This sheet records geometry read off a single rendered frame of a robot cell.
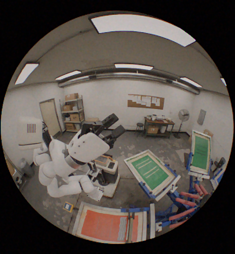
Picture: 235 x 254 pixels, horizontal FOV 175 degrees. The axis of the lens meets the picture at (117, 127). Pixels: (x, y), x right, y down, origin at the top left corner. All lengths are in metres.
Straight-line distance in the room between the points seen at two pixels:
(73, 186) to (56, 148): 0.40
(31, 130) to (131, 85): 3.51
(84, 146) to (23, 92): 3.64
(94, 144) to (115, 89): 3.42
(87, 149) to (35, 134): 0.29
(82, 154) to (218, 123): 4.60
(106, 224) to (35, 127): 1.10
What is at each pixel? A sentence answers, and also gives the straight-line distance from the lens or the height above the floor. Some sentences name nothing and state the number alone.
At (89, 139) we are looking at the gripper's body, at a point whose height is 1.94.
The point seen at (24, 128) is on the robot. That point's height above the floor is 1.98.
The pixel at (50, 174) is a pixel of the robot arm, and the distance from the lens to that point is 0.43.
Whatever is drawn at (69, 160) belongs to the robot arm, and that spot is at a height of 1.88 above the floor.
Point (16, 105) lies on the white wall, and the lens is 3.59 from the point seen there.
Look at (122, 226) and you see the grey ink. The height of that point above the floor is 0.96.
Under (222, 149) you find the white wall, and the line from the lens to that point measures 4.49.
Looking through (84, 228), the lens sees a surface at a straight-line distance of 1.20.
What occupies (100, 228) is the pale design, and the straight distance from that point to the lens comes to 1.15.
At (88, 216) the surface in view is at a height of 0.96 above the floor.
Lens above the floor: 2.05
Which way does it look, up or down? 27 degrees down
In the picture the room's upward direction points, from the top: straight up
